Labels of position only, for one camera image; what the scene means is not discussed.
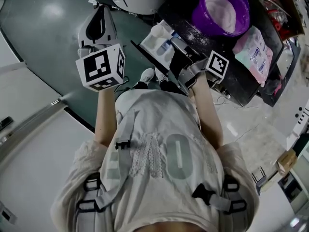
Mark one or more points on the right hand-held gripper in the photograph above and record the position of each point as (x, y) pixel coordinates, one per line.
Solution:
(217, 64)

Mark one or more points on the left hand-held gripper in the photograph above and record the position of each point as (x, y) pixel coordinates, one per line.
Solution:
(96, 66)

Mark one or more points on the white detergent drawer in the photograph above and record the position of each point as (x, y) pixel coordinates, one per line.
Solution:
(154, 48)

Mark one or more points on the person's left forearm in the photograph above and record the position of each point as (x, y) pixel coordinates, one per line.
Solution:
(105, 120)

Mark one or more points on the person's right forearm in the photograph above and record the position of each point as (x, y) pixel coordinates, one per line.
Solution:
(207, 115)

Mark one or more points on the pink white powder bag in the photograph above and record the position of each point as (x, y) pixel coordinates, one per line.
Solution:
(253, 54)

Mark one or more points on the purple plastic basin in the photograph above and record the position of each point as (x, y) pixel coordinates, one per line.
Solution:
(205, 20)

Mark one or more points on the person's right shoe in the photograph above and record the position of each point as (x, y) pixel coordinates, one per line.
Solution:
(160, 74)

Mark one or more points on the person's shoe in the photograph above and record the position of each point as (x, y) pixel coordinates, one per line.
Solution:
(146, 76)
(160, 74)

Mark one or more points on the person's left shoe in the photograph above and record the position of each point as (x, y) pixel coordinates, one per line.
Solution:
(146, 76)

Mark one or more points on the black washing machine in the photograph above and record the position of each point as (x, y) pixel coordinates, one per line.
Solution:
(241, 81)

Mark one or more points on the pink plastic item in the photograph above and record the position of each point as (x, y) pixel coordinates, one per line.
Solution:
(272, 86)

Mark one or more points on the open cardboard box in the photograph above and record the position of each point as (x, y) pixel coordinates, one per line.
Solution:
(289, 6)

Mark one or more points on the white printed t-shirt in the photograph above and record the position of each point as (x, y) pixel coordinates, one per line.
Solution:
(157, 197)

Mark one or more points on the small closed cardboard box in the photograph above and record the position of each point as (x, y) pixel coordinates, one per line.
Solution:
(287, 162)

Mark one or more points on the metal door rail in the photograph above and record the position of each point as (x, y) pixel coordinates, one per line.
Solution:
(36, 112)

